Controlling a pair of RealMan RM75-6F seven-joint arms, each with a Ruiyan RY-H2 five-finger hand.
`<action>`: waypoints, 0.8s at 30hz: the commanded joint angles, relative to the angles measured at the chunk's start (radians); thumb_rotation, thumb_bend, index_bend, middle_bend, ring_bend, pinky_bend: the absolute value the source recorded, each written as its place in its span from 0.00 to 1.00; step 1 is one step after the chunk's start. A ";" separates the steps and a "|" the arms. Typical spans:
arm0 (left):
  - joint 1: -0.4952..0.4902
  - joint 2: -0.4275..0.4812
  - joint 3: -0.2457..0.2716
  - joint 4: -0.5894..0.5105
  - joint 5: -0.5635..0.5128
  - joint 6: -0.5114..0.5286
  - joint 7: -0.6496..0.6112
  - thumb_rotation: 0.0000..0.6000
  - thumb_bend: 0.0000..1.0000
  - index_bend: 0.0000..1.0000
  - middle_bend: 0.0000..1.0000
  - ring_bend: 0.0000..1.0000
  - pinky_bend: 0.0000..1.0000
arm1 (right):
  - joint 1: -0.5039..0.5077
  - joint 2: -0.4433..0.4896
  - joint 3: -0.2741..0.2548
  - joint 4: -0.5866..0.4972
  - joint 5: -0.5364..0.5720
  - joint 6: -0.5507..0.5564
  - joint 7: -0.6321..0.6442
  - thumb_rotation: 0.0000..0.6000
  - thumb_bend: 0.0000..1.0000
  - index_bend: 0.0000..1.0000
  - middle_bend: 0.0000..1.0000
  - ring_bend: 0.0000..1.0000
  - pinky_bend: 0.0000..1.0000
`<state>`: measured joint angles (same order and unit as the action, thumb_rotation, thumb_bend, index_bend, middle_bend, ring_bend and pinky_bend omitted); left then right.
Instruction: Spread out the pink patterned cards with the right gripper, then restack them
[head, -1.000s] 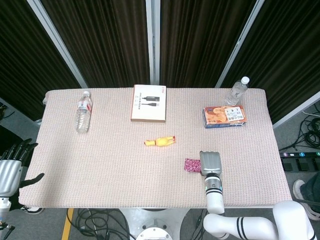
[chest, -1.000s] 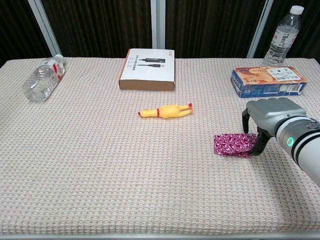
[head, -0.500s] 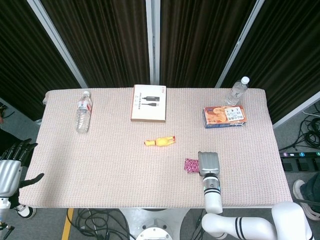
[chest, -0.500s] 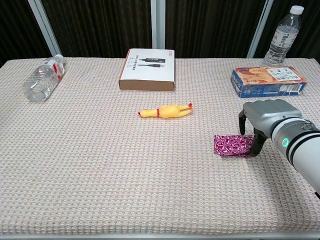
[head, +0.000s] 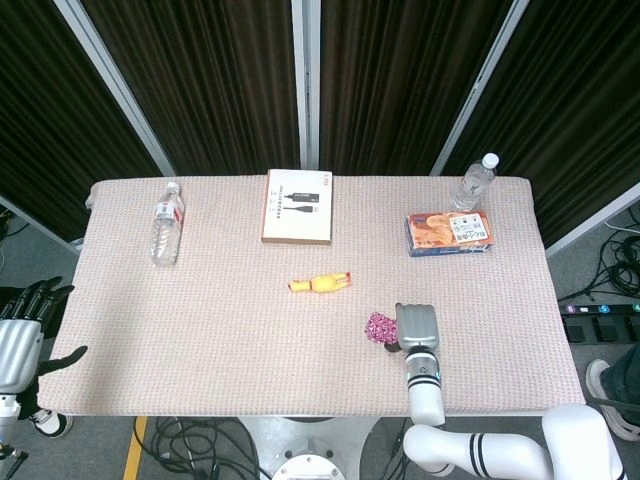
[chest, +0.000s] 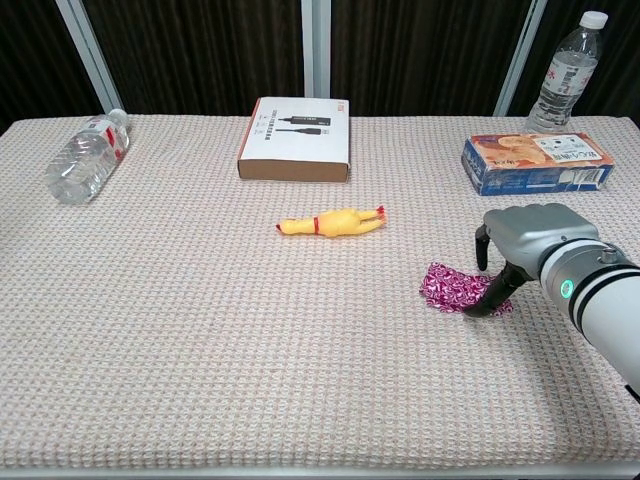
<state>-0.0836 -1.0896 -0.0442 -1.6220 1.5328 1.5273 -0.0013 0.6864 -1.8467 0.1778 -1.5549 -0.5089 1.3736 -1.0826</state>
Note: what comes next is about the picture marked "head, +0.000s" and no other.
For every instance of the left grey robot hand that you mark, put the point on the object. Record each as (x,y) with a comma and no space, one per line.
(17,355)

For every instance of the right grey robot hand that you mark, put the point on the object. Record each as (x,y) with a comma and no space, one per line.
(417,325)

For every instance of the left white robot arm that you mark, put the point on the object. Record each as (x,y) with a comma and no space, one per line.
(7,420)

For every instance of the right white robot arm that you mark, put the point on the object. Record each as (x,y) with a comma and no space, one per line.
(425,395)

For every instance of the black trouser leg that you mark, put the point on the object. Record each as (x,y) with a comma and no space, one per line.
(32,397)

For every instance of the black and white sneaker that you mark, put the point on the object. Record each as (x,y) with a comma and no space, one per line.
(50,424)

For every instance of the orange and blue snack box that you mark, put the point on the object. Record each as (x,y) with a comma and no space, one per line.
(440,232)

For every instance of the yellow rubber chicken toy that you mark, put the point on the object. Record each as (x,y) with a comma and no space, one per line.
(325,283)

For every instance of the white-cap clear water bottle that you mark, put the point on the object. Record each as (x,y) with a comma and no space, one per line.
(472,187)

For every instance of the red-label clear water bottle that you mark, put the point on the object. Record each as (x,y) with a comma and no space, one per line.
(167,235)

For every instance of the pink woven table cloth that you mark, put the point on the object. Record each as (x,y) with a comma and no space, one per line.
(225,340)

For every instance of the dark jeans leg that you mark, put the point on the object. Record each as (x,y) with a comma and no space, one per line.
(625,375)

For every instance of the dark curtain panel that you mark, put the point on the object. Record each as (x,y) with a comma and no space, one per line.
(575,115)
(400,85)
(50,125)
(210,85)

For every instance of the aluminium partition base rail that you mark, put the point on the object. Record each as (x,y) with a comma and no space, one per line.
(595,220)
(40,227)

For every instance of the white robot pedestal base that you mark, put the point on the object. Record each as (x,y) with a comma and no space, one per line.
(300,440)

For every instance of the aluminium partition post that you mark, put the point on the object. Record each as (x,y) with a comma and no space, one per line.
(480,85)
(306,85)
(117,90)

